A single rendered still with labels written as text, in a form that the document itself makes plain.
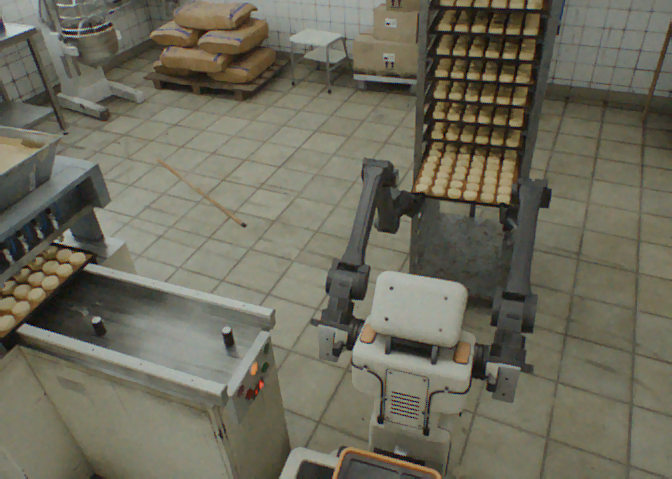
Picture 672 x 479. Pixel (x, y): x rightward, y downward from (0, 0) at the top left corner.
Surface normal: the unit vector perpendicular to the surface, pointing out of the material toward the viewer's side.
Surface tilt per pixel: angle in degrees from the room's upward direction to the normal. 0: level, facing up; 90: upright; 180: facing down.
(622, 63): 90
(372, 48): 88
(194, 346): 0
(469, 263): 0
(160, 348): 0
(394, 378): 82
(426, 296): 47
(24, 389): 90
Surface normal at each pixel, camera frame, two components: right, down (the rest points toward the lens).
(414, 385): -0.32, 0.47
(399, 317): -0.26, -0.11
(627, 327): -0.05, -0.79
